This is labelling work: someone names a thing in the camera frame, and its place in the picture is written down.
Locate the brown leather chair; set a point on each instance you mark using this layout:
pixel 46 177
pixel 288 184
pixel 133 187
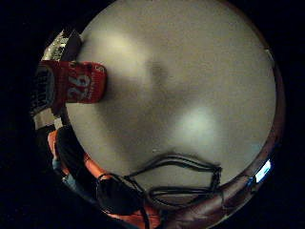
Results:
pixel 219 200

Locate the red printed snack packet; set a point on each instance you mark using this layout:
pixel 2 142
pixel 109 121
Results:
pixel 83 83

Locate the dark blue patterned packet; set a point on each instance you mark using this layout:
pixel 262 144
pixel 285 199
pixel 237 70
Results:
pixel 42 89

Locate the silver foil packet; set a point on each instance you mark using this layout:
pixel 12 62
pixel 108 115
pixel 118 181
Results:
pixel 58 47

